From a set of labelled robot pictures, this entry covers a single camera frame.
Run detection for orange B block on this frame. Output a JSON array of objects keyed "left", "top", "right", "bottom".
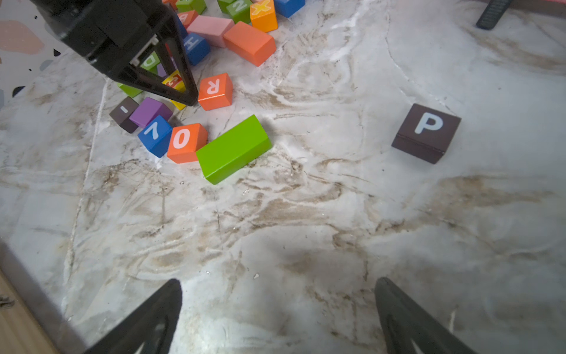
[{"left": 177, "top": 10, "right": 199, "bottom": 29}]

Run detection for wooden chessboard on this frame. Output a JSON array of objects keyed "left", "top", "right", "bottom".
[{"left": 1, "top": 272, "right": 58, "bottom": 353}]

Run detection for purple Y block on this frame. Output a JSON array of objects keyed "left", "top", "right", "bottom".
[{"left": 156, "top": 63, "right": 169, "bottom": 78}]

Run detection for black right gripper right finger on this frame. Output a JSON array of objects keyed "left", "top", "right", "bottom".
[{"left": 374, "top": 277, "right": 474, "bottom": 353}]

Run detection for brown dash block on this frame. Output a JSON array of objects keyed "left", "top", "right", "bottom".
[{"left": 110, "top": 97, "right": 139, "bottom": 134}]

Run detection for green D block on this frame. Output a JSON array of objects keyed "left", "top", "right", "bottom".
[{"left": 140, "top": 53, "right": 161, "bottom": 75}]

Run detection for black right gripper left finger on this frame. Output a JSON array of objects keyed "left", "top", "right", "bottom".
[{"left": 86, "top": 279, "right": 182, "bottom": 353}]

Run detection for blue H block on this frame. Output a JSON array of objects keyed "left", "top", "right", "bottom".
[{"left": 184, "top": 33, "right": 211, "bottom": 66}]

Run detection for green I block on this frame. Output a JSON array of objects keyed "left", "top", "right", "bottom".
[{"left": 116, "top": 83, "right": 143, "bottom": 98}]

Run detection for long green block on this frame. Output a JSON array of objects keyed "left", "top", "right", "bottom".
[{"left": 196, "top": 115, "right": 272, "bottom": 184}]

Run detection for long orange block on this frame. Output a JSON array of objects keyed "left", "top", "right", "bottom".
[{"left": 223, "top": 22, "right": 276, "bottom": 66}]

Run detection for orange X block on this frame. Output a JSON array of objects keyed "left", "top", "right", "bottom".
[{"left": 250, "top": 0, "right": 279, "bottom": 32}]

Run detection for yellow E block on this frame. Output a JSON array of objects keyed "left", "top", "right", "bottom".
[{"left": 162, "top": 70, "right": 187, "bottom": 111}]

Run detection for green N block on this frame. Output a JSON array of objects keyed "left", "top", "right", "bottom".
[{"left": 175, "top": 0, "right": 207, "bottom": 15}]

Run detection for purple triangle block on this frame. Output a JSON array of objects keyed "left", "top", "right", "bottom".
[{"left": 130, "top": 97, "right": 172, "bottom": 128}]

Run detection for green 2 block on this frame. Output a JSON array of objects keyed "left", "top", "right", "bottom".
[{"left": 226, "top": 0, "right": 252, "bottom": 24}]

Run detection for blue 7 block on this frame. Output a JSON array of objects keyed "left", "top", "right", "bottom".
[{"left": 138, "top": 115, "right": 173, "bottom": 158}]

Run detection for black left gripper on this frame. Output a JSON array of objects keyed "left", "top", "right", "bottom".
[{"left": 33, "top": 0, "right": 198, "bottom": 106}]

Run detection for orange R block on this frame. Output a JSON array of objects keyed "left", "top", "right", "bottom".
[{"left": 198, "top": 73, "right": 233, "bottom": 111}]

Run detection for brown P block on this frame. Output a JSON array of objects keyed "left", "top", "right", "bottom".
[{"left": 391, "top": 103, "right": 461, "bottom": 164}]

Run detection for blue 9 block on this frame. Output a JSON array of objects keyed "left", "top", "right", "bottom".
[{"left": 274, "top": 0, "right": 306, "bottom": 19}]

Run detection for orange 0 block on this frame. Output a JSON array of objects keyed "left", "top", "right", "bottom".
[{"left": 167, "top": 123, "right": 208, "bottom": 164}]

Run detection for long pink block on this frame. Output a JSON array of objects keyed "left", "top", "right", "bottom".
[{"left": 187, "top": 16, "right": 234, "bottom": 48}]

